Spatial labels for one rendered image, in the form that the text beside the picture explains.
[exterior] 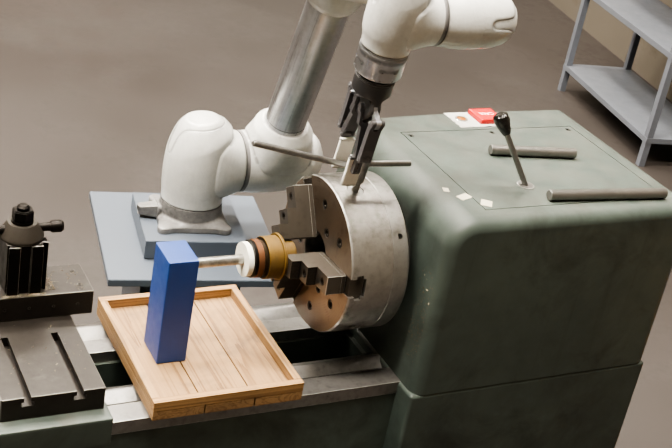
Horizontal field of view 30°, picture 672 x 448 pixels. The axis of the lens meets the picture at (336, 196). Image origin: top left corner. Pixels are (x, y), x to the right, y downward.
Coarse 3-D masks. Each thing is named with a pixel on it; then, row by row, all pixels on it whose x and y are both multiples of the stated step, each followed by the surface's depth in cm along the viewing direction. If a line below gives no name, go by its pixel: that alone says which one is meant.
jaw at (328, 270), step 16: (288, 256) 239; (304, 256) 240; (320, 256) 241; (288, 272) 239; (304, 272) 238; (320, 272) 236; (336, 272) 236; (320, 288) 236; (336, 288) 235; (352, 288) 235
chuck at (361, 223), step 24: (336, 192) 237; (336, 216) 237; (360, 216) 236; (384, 216) 238; (312, 240) 251; (336, 240) 238; (360, 240) 234; (384, 240) 236; (336, 264) 239; (360, 264) 234; (384, 264) 236; (312, 288) 248; (384, 288) 238; (312, 312) 249; (336, 312) 240; (360, 312) 239
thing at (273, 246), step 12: (252, 240) 239; (264, 240) 240; (276, 240) 240; (288, 240) 243; (264, 252) 238; (276, 252) 238; (288, 252) 241; (264, 264) 238; (276, 264) 238; (252, 276) 239; (264, 276) 240; (276, 276) 241
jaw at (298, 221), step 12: (288, 192) 247; (300, 192) 245; (312, 192) 246; (288, 204) 247; (300, 204) 244; (312, 204) 246; (288, 216) 243; (300, 216) 244; (312, 216) 245; (276, 228) 243; (288, 228) 243; (300, 228) 244; (312, 228) 245
